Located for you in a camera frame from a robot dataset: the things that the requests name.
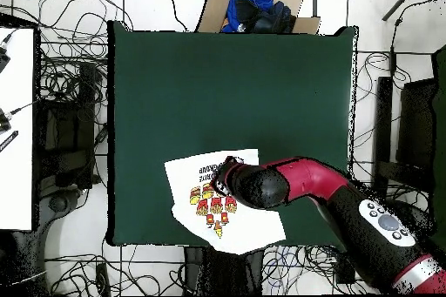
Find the white printed t-shirt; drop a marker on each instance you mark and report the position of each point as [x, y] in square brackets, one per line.
[181, 178]

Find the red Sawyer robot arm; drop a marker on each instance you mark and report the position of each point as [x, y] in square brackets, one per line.
[306, 178]

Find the dark green table cloth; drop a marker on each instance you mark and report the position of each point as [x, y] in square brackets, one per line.
[174, 67]

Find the black power strip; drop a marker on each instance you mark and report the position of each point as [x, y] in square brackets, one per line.
[103, 278]

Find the black rectangular box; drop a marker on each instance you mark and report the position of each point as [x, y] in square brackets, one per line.
[345, 269]

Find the black metal stand base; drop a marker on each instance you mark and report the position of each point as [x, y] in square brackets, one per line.
[414, 119]
[85, 102]

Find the brown cardboard box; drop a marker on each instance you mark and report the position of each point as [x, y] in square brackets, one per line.
[212, 14]

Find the dark navy garment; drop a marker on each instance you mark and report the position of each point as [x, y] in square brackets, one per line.
[275, 18]

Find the white side table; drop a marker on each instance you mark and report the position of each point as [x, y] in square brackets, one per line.
[17, 171]

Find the black label strip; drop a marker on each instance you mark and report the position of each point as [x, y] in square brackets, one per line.
[8, 141]

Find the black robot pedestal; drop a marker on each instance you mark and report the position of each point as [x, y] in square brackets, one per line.
[195, 272]

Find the grey pedestal leg with caster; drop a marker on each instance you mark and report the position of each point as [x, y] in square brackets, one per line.
[57, 203]

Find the black camera device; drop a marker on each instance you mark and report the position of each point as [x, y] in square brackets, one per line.
[3, 122]
[2, 60]

